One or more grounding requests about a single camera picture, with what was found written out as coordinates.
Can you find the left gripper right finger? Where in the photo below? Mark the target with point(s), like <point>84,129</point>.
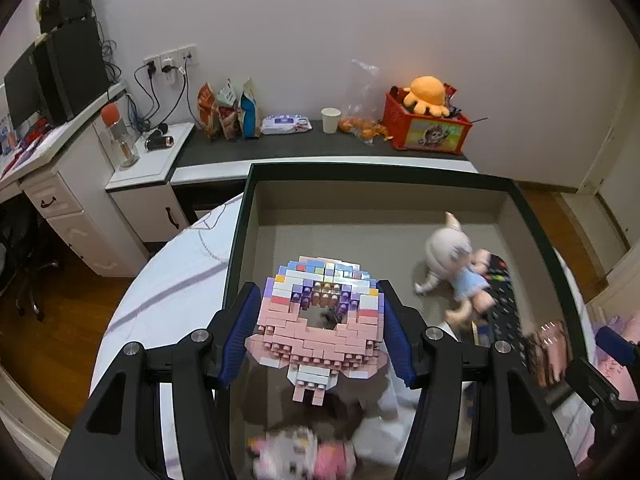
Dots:
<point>514,434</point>

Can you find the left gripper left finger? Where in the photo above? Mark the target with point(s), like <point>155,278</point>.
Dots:
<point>118,434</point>

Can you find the rose gold metal tin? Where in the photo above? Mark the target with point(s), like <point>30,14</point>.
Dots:
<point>548,353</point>

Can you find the black TV remote control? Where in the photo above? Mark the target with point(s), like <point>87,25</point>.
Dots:
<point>503,318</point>

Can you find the small pink block figure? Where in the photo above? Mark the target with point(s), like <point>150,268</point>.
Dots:
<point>298,453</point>

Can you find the pink-haired anime figurine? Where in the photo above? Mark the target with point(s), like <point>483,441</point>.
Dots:
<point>449,257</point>

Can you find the pink brick block figure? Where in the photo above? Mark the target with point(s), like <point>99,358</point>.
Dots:
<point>320,320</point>

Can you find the pink patterned pillow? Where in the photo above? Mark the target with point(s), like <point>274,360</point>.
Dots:
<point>618,356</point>

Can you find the white bedsheet with stripes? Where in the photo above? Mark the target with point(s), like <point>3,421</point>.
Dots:
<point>180,290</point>

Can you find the dark green storage tray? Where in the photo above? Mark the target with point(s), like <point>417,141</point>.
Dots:
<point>383,226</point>

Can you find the black and white low cabinet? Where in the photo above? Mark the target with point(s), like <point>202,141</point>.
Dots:
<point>303,156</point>

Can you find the white desk with drawers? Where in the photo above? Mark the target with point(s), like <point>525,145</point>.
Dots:
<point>65,178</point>

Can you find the orange-lid water bottle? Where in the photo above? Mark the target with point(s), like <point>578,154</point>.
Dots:
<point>119,132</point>

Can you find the red cartoon storage box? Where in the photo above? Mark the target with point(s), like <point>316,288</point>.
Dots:
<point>424,133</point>

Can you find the snack bags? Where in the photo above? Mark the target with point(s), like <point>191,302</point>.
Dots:
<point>229,114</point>

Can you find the orange octopus plush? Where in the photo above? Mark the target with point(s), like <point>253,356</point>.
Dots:
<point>426,95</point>

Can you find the wet wipes pack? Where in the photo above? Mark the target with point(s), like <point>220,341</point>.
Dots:
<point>285,124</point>

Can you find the clear bag of oranges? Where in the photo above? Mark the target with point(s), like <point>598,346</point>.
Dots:
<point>363,104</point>

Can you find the black computer monitor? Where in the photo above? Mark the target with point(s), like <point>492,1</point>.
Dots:
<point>22,90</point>

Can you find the white paper cup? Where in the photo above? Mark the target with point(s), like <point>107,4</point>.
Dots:
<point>330,117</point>

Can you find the black computer tower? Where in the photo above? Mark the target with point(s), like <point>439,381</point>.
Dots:
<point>70,70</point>

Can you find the black box on tower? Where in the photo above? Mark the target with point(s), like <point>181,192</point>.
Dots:
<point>52,14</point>

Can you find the white wall power strip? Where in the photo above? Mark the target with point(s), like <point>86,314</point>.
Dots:
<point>173,62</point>

